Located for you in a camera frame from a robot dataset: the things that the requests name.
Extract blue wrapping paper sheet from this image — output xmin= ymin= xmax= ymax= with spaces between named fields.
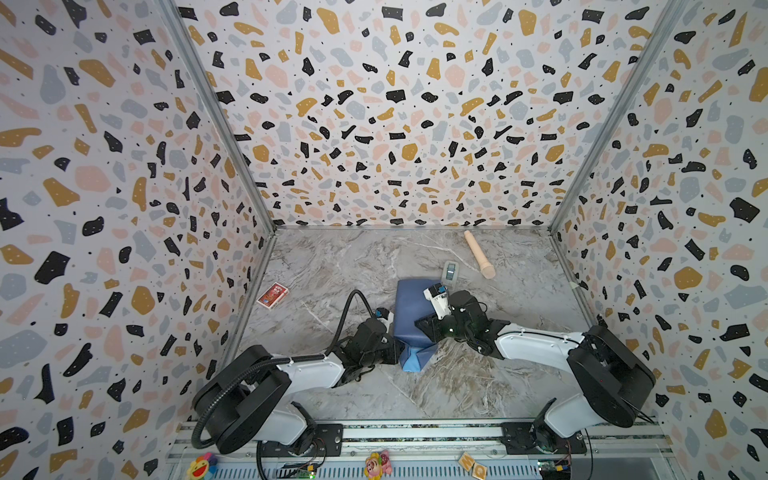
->
xmin=393 ymin=278 xmax=438 ymax=373

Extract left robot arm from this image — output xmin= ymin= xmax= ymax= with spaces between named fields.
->
xmin=191 ymin=316 xmax=405 ymax=455

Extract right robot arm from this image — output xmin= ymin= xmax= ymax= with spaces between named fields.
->
xmin=415 ymin=284 xmax=656 ymax=450

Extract white tape dispenser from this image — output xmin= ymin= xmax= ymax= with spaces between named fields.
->
xmin=441 ymin=261 xmax=459 ymax=288

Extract red playing card deck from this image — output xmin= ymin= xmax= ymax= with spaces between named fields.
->
xmin=256 ymin=282 xmax=290 ymax=310

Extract pink yellow sticker toy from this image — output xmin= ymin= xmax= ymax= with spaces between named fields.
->
xmin=364 ymin=450 xmax=393 ymax=480

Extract orange square sticker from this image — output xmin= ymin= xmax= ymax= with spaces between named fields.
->
xmin=458 ymin=452 xmax=488 ymax=480

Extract colourful round sticker toy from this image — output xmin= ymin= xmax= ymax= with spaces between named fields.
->
xmin=185 ymin=453 xmax=218 ymax=480

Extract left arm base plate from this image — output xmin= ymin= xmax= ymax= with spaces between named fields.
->
xmin=261 ymin=423 xmax=344 ymax=459

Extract aluminium mounting rail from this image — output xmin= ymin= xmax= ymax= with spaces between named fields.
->
xmin=166 ymin=419 xmax=685 ymax=479

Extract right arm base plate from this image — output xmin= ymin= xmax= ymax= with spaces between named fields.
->
xmin=501 ymin=421 xmax=588 ymax=456

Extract black corrugated cable hose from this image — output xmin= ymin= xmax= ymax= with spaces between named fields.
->
xmin=190 ymin=289 xmax=379 ymax=480

